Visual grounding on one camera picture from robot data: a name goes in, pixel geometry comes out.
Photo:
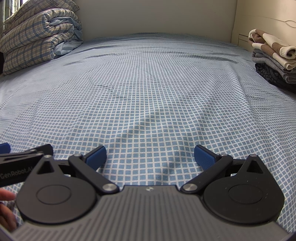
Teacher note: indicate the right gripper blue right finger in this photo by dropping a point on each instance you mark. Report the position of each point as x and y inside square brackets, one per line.
[213, 166]

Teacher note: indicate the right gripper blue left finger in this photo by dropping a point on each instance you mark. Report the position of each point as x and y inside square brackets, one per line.
[85, 167]

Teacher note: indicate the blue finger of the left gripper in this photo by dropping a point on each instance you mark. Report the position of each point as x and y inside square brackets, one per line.
[5, 148]

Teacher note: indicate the person's left hand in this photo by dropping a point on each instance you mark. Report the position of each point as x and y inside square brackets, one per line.
[8, 220]

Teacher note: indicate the blue checkered bed sheet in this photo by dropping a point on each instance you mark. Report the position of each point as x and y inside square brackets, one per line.
[150, 99]

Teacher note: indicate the folded dark knit garment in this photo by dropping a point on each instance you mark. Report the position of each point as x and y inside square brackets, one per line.
[273, 77]

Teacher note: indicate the folded grey garment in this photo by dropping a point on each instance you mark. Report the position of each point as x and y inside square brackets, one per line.
[262, 58]

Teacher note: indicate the folded plaid quilt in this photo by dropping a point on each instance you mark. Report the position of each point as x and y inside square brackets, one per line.
[39, 31]

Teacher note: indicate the brown white striped sweater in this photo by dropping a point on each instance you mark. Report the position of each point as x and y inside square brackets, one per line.
[276, 48]

